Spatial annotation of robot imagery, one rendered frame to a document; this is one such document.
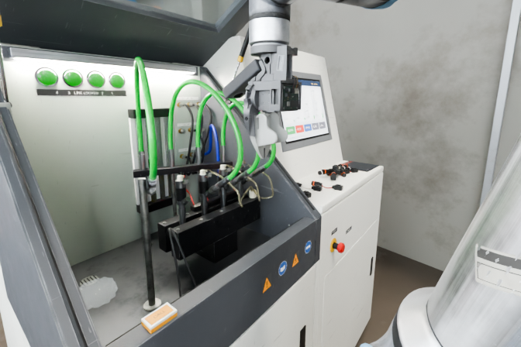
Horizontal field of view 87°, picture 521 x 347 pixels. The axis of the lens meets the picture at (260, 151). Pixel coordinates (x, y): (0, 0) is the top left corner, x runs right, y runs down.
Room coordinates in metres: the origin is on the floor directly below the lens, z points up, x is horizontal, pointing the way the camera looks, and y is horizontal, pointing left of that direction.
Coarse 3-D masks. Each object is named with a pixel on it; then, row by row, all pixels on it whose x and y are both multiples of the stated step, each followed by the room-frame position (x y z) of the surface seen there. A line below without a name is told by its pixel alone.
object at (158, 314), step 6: (168, 306) 0.43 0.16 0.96; (156, 312) 0.41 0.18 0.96; (162, 312) 0.41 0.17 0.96; (168, 312) 0.41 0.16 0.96; (144, 318) 0.40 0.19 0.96; (150, 318) 0.40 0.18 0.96; (156, 318) 0.40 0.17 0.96; (168, 318) 0.41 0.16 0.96; (150, 324) 0.39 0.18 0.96; (162, 324) 0.40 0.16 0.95; (150, 330) 0.38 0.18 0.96
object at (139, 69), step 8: (136, 64) 0.73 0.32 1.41; (136, 72) 0.77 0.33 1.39; (144, 72) 0.59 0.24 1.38; (136, 80) 0.79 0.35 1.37; (144, 80) 0.57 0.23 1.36; (136, 88) 0.81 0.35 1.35; (144, 88) 0.56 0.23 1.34; (136, 96) 0.82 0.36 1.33; (144, 96) 0.55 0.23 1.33; (136, 104) 0.83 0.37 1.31; (144, 104) 0.54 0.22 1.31; (136, 112) 0.84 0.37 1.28; (152, 112) 0.53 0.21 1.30; (136, 120) 0.84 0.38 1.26; (152, 120) 0.52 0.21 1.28; (152, 128) 0.52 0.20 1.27; (152, 136) 0.52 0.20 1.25; (152, 144) 0.52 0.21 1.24; (144, 152) 0.86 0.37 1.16; (152, 152) 0.52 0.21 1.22; (152, 160) 0.52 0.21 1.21; (152, 168) 0.53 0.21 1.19; (152, 176) 0.54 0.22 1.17
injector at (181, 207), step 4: (176, 180) 0.72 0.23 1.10; (176, 184) 0.72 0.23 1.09; (180, 184) 0.72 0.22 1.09; (184, 184) 0.72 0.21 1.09; (176, 188) 0.72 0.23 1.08; (180, 188) 0.72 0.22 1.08; (184, 188) 0.72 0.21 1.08; (176, 192) 0.72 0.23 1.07; (180, 192) 0.72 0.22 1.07; (184, 192) 0.72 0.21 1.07; (176, 196) 0.72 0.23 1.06; (180, 196) 0.72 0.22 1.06; (184, 196) 0.72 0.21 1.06; (176, 200) 0.72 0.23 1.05; (180, 200) 0.72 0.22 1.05; (184, 200) 0.71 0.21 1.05; (188, 200) 0.71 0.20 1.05; (180, 204) 0.72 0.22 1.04; (184, 204) 0.72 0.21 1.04; (180, 208) 0.72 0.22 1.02; (184, 208) 0.73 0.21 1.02; (180, 212) 0.72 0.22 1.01; (184, 212) 0.72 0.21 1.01; (180, 216) 0.72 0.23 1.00; (184, 216) 0.72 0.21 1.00; (180, 220) 0.72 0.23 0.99; (184, 220) 0.72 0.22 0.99; (180, 224) 0.72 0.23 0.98
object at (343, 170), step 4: (340, 164) 1.25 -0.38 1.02; (344, 164) 1.28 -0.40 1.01; (332, 168) 1.18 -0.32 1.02; (336, 168) 1.17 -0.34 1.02; (340, 168) 1.21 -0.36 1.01; (344, 168) 1.24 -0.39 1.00; (348, 168) 1.27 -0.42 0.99; (352, 168) 1.26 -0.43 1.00; (356, 168) 1.27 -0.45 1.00; (320, 172) 1.15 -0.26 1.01; (324, 172) 1.16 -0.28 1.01; (328, 172) 1.17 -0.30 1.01; (332, 172) 1.13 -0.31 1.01; (336, 172) 1.16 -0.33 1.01; (340, 172) 1.19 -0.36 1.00; (344, 172) 1.20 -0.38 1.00; (348, 172) 1.23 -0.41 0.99; (352, 172) 1.25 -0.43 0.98; (356, 172) 1.25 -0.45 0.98; (332, 176) 1.11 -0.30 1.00; (344, 176) 1.17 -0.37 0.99
